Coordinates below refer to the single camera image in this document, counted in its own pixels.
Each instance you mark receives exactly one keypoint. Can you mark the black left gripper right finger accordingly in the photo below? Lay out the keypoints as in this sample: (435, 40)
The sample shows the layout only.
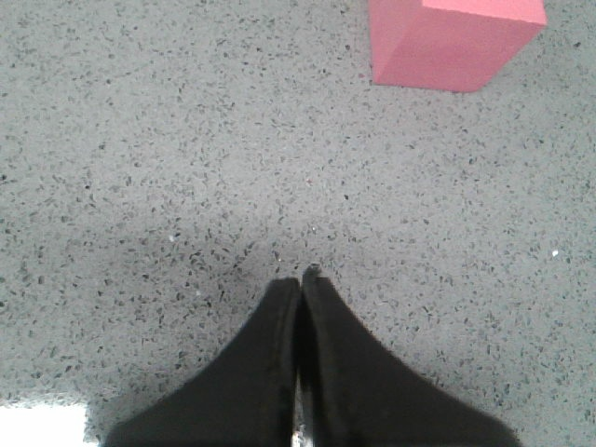
(359, 394)

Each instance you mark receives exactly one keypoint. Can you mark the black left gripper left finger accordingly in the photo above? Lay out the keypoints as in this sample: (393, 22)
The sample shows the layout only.
(245, 397)

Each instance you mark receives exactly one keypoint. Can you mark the pink foam cube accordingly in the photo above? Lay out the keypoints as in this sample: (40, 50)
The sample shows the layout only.
(449, 45)

